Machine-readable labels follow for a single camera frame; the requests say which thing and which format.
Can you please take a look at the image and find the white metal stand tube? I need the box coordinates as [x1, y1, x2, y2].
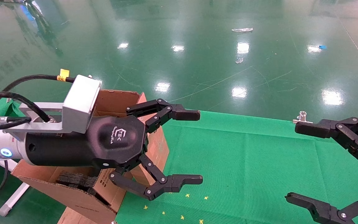
[0, 160, 30, 217]

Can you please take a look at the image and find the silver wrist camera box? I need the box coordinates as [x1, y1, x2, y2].
[4, 75, 102, 141]

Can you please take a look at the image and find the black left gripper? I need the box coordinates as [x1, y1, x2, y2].
[25, 115, 149, 170]

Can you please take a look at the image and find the thin black cable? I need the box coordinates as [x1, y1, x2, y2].
[0, 117, 32, 130]

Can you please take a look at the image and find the silver binder clip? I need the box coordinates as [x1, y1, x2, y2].
[293, 111, 313, 124]

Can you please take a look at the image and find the black cable with yellow tag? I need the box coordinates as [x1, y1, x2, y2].
[4, 74, 75, 92]

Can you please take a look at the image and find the thick black cable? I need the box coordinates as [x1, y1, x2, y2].
[0, 92, 50, 122]

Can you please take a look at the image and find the black foam block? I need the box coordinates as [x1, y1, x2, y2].
[56, 170, 99, 195]

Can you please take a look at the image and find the green cloth on neighbouring table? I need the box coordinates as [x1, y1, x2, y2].
[0, 89, 22, 117]

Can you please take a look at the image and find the large open cardboard carton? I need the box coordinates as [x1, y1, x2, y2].
[11, 90, 148, 224]

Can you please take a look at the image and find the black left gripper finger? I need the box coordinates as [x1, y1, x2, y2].
[109, 154, 203, 200]
[126, 99, 200, 133]

